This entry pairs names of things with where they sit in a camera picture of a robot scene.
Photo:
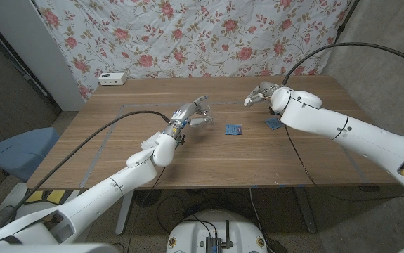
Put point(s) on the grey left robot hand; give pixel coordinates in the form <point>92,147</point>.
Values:
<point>184,116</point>

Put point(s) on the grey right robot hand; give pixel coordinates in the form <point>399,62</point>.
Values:
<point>263,92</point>

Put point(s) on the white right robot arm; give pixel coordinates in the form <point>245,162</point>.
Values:
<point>345,130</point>

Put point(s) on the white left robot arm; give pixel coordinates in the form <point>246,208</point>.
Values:
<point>99,204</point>

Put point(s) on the blue sugar packet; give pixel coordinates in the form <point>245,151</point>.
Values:
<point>233,129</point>
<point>273,123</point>

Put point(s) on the white power strip box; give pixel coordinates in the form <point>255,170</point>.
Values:
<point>112,78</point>

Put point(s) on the floral backdrop cloth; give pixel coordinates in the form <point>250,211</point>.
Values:
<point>205,35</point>

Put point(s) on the black backdrop stand pole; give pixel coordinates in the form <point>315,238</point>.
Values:
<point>345,17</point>

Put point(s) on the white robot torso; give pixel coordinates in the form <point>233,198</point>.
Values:
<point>191,232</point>

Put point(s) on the white table leg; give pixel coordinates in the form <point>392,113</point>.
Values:
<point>122,218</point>

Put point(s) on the grey table leg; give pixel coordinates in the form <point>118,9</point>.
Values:
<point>305,211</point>

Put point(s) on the black computer box with antenna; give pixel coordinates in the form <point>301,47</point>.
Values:
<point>214,244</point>

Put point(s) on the yellow and black floor mat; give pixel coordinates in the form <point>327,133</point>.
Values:
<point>54,196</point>

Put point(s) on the blue padded chair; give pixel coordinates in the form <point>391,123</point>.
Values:
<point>22,151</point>

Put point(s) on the white wall panel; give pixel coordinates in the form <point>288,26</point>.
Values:
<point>29,42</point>

